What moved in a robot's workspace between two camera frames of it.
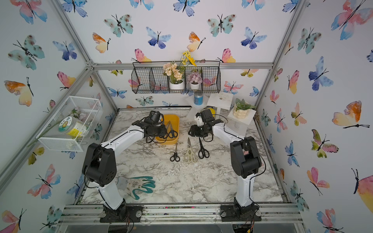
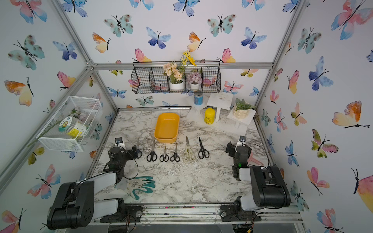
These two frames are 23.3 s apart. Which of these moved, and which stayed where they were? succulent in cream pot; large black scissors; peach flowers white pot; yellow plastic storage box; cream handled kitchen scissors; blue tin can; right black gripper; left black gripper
Moved: right black gripper; left black gripper
Stayed: blue tin can; cream handled kitchen scissors; yellow plastic storage box; succulent in cream pot; large black scissors; peach flowers white pot
